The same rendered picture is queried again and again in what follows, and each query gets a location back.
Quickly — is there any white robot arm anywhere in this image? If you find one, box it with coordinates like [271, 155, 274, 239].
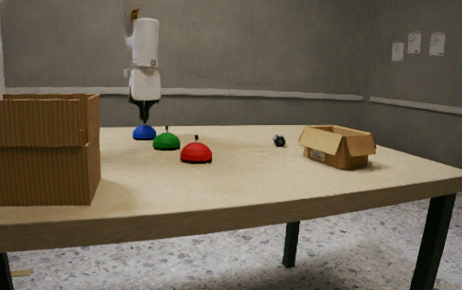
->
[0, 0, 159, 100]

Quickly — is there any blue dome bell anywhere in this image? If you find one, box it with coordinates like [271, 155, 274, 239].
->
[133, 120, 157, 140]

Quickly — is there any red dome bell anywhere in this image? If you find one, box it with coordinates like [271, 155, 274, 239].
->
[180, 135, 212, 164]

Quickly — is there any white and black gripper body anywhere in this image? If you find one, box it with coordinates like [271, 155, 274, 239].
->
[129, 68, 161, 100]

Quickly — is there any green dome bell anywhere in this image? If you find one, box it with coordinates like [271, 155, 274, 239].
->
[152, 126, 181, 151]

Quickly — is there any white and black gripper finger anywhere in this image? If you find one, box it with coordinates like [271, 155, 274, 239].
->
[129, 93, 146, 121]
[145, 100, 159, 121]

